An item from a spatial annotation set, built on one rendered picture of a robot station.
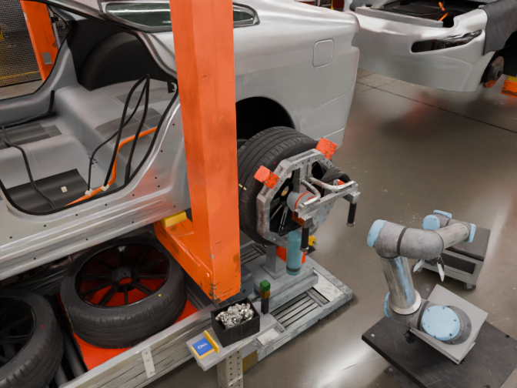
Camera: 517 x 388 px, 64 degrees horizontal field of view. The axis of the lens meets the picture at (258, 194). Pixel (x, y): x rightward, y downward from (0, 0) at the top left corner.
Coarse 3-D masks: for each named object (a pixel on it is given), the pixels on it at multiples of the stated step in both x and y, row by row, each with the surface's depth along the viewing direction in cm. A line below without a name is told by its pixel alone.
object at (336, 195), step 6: (336, 192) 210; (342, 192) 211; (348, 192) 214; (324, 198) 206; (330, 198) 206; (336, 198) 210; (312, 204) 202; (318, 204) 202; (324, 204) 205; (300, 210) 197; (306, 210) 198; (312, 210) 201; (300, 216) 197
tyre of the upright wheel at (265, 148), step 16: (272, 128) 228; (288, 128) 233; (256, 144) 218; (272, 144) 214; (288, 144) 212; (304, 144) 218; (240, 160) 217; (256, 160) 211; (272, 160) 209; (240, 176) 214; (240, 192) 214; (256, 192) 212; (240, 208) 215; (240, 224) 224; (256, 240) 229
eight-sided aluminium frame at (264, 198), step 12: (300, 156) 214; (312, 156) 214; (324, 156) 220; (276, 168) 209; (288, 168) 206; (336, 180) 236; (264, 192) 209; (264, 204) 207; (264, 216) 211; (264, 228) 215; (300, 228) 244; (312, 228) 243; (276, 240) 226
